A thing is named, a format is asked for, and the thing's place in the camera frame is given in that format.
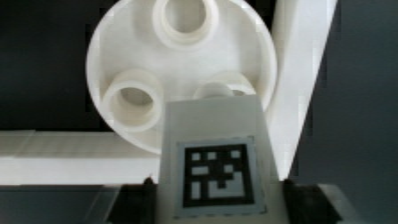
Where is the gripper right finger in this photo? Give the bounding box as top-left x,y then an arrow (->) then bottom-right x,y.
282,179 -> 342,224

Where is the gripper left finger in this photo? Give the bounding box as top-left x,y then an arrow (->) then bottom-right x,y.
106,177 -> 156,224

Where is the white stool leg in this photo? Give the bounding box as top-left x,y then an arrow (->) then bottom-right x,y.
156,83 -> 287,224

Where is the white round stool seat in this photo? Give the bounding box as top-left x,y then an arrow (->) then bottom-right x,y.
85,0 -> 277,153

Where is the white L-shaped fence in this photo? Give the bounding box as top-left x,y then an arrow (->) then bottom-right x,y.
0,0 -> 337,185

